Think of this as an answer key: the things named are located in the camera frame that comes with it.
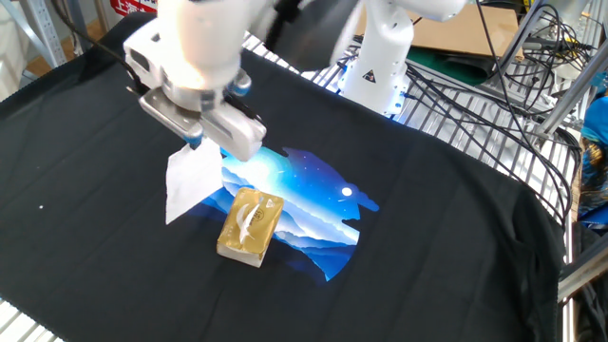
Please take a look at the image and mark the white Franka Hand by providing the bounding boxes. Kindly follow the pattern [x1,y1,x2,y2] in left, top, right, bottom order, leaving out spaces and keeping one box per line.
[123,21,268,163]

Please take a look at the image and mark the white paper napkin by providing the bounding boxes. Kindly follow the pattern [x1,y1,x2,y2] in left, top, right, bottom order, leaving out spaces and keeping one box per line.
[164,137,225,226]

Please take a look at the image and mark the gold tissue pack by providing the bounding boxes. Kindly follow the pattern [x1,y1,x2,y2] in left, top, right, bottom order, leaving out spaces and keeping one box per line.
[216,186,286,269]

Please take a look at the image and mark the red sign white letters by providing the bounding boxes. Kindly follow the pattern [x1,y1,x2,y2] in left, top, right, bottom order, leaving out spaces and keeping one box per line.
[109,0,159,18]

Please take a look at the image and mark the black cloth with blue print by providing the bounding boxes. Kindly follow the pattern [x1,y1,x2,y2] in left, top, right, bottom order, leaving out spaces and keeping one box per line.
[0,11,567,342]

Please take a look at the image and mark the brown cardboard sheet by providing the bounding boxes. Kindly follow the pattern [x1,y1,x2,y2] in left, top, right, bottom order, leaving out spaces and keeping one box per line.
[353,0,524,62]

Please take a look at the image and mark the blue patterned fabric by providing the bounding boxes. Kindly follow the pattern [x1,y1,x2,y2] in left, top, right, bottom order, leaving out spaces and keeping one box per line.
[576,70,608,225]

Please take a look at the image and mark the grey perforated shelf post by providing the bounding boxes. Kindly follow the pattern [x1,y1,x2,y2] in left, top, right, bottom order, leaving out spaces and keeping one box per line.
[0,0,68,70]

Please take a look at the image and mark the black table cable bundle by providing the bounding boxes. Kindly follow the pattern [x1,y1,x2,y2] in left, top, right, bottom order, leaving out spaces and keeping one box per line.
[296,0,583,230]

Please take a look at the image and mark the aluminium frame post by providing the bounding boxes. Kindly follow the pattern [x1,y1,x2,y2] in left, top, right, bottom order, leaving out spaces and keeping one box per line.
[534,45,608,141]

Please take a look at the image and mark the aluminium frame rail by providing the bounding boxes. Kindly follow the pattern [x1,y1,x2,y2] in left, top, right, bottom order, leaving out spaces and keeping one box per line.
[557,232,608,304]

